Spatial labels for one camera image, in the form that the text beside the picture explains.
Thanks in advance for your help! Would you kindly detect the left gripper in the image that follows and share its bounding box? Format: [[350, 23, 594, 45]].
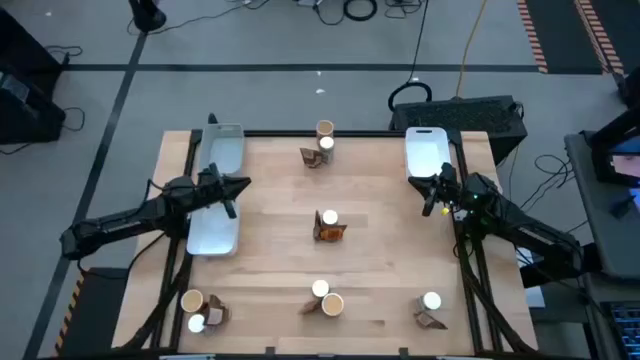
[[197, 163, 252, 220]]

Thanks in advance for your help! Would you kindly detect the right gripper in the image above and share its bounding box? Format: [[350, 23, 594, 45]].
[[408, 162, 459, 217]]

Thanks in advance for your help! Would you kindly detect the brown seasoning packet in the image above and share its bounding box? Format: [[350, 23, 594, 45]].
[[299, 146, 325, 170], [312, 209, 348, 243], [298, 298, 324, 316], [413, 310, 449, 331], [202, 293, 232, 327]]

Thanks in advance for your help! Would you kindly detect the white plastic bin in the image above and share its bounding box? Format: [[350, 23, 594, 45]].
[[403, 126, 453, 180], [198, 123, 246, 176], [185, 197, 240, 257]]

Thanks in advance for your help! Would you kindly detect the black computer case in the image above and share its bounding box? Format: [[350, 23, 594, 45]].
[[388, 94, 529, 166]]

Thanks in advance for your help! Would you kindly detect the grey side table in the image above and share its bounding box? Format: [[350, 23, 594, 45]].
[[563, 130, 640, 281]]

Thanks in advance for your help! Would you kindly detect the black hazard-striped mat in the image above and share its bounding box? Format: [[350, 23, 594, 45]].
[[517, 0, 626, 76], [52, 267, 130, 359]]

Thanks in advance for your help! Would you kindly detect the black floor stand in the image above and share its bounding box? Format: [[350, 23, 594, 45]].
[[127, 0, 168, 34]]

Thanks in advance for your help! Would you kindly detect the small black desk device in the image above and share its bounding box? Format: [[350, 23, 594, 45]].
[[609, 194, 637, 220]]

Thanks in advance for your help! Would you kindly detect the black computer monitor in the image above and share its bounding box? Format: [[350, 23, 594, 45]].
[[589, 107, 640, 189]]

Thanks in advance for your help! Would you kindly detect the black equipment case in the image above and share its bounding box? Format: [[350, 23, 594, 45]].
[[0, 7, 64, 81], [0, 69, 67, 145]]

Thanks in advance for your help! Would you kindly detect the backlit keyboard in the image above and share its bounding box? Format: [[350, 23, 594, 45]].
[[602, 299, 640, 360]]

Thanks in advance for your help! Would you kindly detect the black cable coil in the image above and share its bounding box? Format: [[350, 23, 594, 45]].
[[387, 80, 434, 114], [342, 0, 380, 22]]

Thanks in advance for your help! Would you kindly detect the black hanging cable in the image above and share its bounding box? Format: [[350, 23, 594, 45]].
[[405, 0, 430, 84]]

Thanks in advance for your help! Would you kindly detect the yellow cable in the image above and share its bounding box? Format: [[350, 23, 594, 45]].
[[453, 0, 489, 99]]

